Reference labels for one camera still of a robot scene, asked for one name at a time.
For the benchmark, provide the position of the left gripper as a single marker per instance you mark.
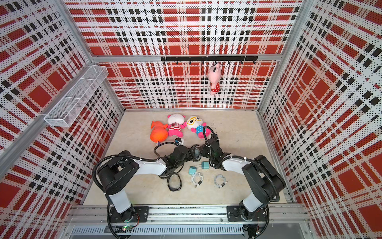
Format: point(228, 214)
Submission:
point(189, 157)

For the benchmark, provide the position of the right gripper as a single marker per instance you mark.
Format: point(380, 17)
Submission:
point(204, 149)

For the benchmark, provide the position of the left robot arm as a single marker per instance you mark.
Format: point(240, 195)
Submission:
point(112, 173)

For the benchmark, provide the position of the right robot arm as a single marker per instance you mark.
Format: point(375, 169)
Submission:
point(263, 179)

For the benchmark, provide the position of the teal charger right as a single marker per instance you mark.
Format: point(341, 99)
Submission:
point(205, 165)

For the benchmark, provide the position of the teal charger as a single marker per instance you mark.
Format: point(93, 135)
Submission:
point(205, 165)
point(192, 170)

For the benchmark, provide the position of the teal charger bottom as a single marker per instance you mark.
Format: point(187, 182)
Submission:
point(192, 170)

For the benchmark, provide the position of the orange plush toy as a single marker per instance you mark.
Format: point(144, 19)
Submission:
point(159, 131)

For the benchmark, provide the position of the pink striped plush doll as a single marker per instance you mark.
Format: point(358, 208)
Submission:
point(176, 122)

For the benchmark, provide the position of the pink hanging plush toy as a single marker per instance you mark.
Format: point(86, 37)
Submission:
point(214, 76)

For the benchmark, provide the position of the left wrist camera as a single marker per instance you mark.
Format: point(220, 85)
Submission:
point(179, 141)

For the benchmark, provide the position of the black hook rail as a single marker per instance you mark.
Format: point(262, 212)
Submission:
point(178, 59)

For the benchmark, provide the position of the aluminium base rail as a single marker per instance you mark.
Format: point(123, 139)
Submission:
point(280, 221)

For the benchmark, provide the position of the white wire mesh basket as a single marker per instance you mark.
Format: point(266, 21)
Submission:
point(65, 112)

